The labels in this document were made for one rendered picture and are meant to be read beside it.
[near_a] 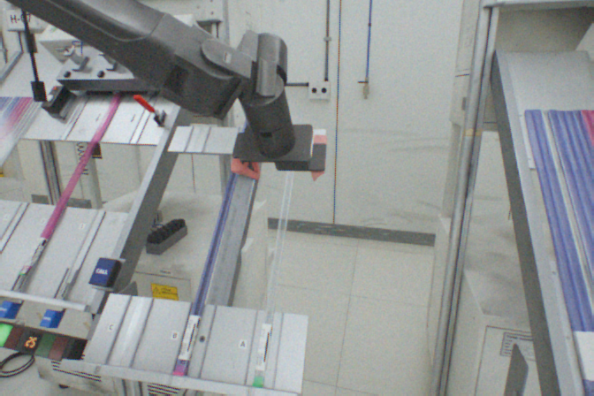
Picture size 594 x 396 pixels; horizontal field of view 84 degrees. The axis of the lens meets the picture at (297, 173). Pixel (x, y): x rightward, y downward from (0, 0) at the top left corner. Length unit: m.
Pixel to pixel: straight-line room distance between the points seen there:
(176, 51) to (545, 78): 0.79
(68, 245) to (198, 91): 0.58
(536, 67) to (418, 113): 1.51
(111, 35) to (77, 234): 0.57
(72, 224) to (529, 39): 1.23
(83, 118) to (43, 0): 0.69
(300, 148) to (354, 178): 2.03
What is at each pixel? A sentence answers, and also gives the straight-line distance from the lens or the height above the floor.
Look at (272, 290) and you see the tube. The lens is 0.55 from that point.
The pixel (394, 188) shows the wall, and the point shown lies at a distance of 2.49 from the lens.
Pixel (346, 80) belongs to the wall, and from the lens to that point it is 2.40.
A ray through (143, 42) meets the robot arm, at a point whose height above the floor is 1.17.
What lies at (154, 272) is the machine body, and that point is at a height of 0.60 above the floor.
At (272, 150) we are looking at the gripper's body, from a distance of 0.45.
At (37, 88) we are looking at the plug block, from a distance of 0.94.
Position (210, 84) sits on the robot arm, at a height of 1.13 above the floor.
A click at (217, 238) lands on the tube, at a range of 0.61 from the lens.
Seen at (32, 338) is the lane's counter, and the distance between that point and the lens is 0.87.
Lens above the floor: 1.13
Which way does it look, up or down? 15 degrees down
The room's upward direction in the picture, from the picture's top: straight up
